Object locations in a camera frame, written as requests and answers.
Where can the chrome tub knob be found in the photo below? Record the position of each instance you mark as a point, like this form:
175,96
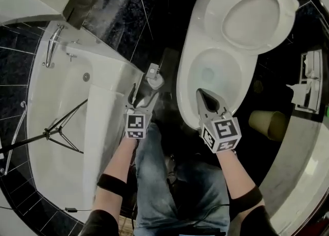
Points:
71,56

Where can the black box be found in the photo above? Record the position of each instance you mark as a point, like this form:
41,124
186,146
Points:
169,60

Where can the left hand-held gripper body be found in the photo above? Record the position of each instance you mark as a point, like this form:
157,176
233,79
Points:
135,123

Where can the white toilet seat and lid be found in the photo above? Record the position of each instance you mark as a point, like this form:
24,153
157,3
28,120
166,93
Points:
250,14

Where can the person's right forearm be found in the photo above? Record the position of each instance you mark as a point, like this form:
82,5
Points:
232,170

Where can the person's black right sleeve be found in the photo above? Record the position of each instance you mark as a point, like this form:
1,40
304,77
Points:
260,222

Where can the person's left forearm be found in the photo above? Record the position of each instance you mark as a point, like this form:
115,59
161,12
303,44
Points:
117,160

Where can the white toilet bowl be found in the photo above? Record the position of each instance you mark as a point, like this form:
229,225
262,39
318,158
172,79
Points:
187,57

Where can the round floor drain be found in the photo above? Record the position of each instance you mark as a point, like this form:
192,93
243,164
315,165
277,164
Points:
258,86

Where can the chrome grab bar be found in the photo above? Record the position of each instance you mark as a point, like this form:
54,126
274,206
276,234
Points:
16,134

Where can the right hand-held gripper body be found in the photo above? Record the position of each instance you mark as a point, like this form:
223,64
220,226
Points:
223,133

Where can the chrome toilet paper holder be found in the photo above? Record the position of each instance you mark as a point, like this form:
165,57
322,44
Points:
312,80

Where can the white brush holder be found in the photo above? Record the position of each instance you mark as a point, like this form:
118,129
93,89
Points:
157,83

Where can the person's black left sleeve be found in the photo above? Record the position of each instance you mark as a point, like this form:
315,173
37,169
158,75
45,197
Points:
101,223

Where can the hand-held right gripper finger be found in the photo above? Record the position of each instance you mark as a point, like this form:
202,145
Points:
201,105
220,102

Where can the black tripod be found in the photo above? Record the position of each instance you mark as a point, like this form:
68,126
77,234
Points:
55,129

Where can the white bathtub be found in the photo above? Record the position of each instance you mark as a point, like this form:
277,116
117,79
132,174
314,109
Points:
66,116

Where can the person's blue jeans legs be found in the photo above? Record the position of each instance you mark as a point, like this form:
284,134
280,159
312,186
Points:
159,186

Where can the chrome overflow drain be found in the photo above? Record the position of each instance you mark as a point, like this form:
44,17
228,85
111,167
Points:
86,76

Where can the white toilet paper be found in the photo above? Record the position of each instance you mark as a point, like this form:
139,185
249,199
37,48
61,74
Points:
299,92

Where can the chrome tub faucet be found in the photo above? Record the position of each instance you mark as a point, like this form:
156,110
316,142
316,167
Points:
52,44

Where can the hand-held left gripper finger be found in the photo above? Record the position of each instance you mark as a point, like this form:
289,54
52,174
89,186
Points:
131,95
151,101

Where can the person's black sleeve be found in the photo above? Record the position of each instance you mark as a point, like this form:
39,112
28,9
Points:
260,222
101,223

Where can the olive waste bin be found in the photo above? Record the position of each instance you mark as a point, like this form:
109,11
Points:
268,125

